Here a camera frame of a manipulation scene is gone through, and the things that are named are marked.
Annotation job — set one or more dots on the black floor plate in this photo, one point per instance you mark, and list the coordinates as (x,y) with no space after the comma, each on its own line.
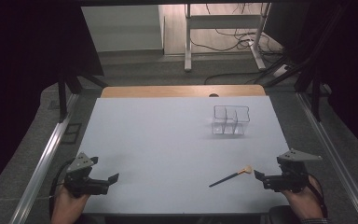
(72,133)

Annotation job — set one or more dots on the person's right hand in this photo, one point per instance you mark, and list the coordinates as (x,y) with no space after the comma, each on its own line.
(307,202)

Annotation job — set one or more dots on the white metal desk frame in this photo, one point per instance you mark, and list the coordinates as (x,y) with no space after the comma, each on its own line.
(187,46)

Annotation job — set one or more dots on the aluminium rail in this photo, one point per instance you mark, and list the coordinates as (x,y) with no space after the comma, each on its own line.
(43,165)
(332,149)

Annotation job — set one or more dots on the pale table cover board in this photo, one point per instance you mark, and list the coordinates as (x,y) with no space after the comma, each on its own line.
(167,149)

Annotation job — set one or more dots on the black metal stand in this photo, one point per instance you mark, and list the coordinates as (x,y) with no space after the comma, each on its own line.
(315,96)
(62,99)

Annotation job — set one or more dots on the white power strip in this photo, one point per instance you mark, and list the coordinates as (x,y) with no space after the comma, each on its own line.
(280,71)

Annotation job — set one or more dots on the dark curtain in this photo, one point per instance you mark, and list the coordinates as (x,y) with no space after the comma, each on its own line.
(21,77)
(354,77)

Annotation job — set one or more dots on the clear plastic divided organizer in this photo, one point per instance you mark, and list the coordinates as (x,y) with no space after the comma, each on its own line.
(230,129)

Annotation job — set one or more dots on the person's left hand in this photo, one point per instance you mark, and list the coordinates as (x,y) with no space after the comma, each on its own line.
(66,208)

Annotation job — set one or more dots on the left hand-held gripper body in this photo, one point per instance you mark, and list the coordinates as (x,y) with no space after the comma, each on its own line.
(80,183)

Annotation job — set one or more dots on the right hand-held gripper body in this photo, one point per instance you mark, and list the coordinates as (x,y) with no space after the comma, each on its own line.
(289,182)

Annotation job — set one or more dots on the wooden table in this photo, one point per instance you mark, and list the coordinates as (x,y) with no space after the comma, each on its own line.
(167,91)

